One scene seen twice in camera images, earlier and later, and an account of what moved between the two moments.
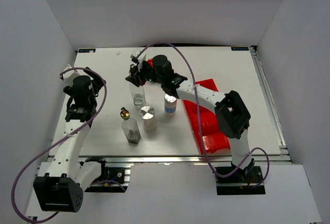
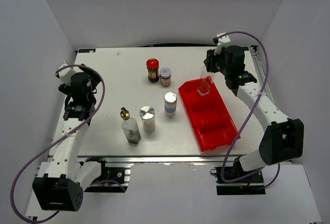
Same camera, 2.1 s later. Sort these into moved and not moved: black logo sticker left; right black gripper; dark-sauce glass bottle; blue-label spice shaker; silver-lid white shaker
Moved: right black gripper
Not moved: dark-sauce glass bottle; black logo sticker left; silver-lid white shaker; blue-label spice shaker
